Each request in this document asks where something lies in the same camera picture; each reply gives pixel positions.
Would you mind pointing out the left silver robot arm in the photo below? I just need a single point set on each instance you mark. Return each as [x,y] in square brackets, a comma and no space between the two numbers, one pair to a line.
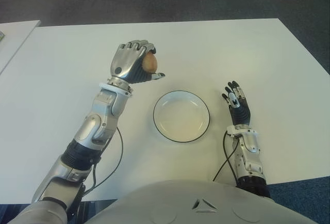
[87,131]

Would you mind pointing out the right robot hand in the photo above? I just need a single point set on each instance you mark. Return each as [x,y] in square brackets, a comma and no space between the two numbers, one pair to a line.
[241,114]

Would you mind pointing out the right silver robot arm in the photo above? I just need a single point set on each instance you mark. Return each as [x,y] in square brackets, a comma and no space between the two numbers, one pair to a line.
[251,157]

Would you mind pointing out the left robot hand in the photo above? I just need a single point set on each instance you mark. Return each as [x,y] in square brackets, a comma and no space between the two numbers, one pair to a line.
[126,61]

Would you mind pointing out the grey robot torso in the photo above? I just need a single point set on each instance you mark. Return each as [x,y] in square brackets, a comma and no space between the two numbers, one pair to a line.
[206,206]

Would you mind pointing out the white plate with black rim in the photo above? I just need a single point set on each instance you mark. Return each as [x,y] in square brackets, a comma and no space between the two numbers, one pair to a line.
[182,119]

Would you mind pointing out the yellow red apple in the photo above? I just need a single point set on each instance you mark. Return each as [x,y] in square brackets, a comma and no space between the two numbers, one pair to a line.
[151,62]

